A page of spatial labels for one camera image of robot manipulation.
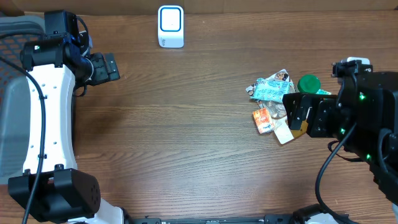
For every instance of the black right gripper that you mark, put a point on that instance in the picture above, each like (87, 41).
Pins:
(319, 118)

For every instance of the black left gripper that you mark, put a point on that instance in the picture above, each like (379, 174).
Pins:
(104, 73)

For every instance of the green lid jar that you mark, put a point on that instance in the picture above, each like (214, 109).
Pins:
(309, 84)

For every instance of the brown mushroom snack bag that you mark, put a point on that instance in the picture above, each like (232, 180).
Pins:
(277, 111)

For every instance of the small teal tissue pack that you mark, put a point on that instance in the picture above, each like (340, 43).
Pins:
(323, 92)

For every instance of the teal wet wipes pack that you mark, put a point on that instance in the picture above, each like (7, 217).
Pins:
(271, 89)

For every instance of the orange tissue pack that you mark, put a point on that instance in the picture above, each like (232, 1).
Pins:
(263, 120)

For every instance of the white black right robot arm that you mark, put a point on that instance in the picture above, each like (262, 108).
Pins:
(362, 117)

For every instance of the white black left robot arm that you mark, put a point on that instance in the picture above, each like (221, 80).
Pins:
(51, 188)

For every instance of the white barcode scanner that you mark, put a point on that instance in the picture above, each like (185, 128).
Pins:
(170, 26)

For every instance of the black mesh basket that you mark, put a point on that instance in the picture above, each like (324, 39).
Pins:
(12, 109)

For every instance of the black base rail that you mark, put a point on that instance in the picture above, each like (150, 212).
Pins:
(310, 214)

